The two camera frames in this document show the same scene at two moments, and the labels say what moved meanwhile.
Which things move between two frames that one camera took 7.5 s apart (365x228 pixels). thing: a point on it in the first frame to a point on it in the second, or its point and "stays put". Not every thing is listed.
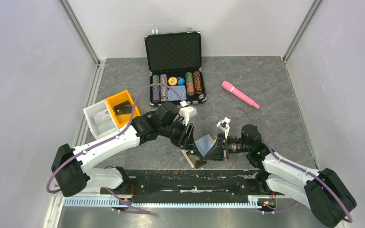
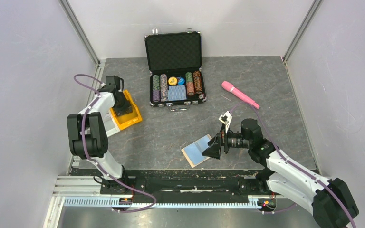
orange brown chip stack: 197,82 stays put
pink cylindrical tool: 230,88 stays put
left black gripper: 184,142 to 124,109
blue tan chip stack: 164,95 stays put
